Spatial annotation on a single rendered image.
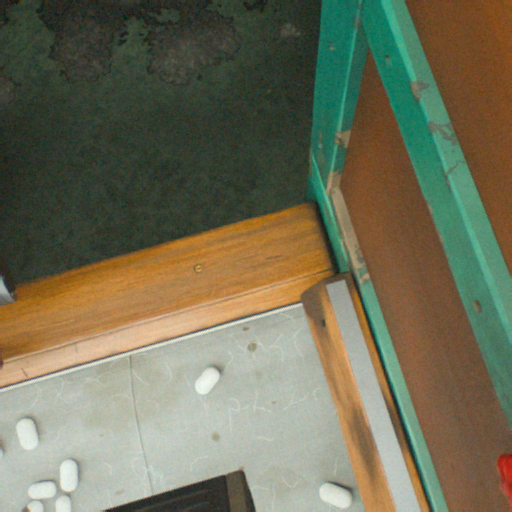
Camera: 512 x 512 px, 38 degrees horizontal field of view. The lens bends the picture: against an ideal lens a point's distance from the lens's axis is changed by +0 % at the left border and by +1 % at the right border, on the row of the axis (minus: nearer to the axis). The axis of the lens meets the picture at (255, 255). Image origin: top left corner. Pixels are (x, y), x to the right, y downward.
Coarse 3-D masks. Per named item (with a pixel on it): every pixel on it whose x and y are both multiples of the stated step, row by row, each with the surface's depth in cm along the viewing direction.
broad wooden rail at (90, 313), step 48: (192, 240) 93; (240, 240) 93; (288, 240) 93; (48, 288) 92; (96, 288) 92; (144, 288) 92; (192, 288) 91; (240, 288) 91; (288, 288) 92; (0, 336) 91; (48, 336) 91; (96, 336) 91; (144, 336) 91; (0, 384) 91
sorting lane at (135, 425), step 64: (256, 320) 93; (64, 384) 91; (128, 384) 91; (192, 384) 91; (256, 384) 91; (320, 384) 90; (64, 448) 90; (128, 448) 89; (192, 448) 89; (256, 448) 89; (320, 448) 88
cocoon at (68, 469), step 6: (66, 462) 87; (72, 462) 88; (60, 468) 87; (66, 468) 87; (72, 468) 87; (66, 474) 87; (72, 474) 87; (66, 480) 87; (72, 480) 87; (66, 486) 87; (72, 486) 87
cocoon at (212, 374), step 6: (204, 372) 90; (210, 372) 89; (216, 372) 89; (204, 378) 89; (210, 378) 89; (216, 378) 89; (198, 384) 89; (204, 384) 89; (210, 384) 89; (198, 390) 89; (204, 390) 89
